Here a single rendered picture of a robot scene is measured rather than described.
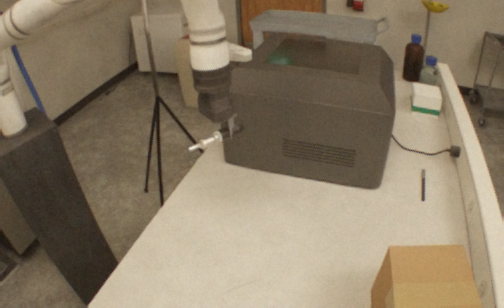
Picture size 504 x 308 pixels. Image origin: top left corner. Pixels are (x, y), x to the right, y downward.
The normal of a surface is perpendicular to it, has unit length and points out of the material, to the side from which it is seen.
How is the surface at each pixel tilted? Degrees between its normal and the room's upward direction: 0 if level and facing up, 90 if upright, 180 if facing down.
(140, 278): 0
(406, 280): 0
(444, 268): 0
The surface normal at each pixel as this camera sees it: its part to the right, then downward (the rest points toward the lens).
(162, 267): -0.05, -0.83
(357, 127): -0.35, 0.54
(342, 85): -0.32, 0.00
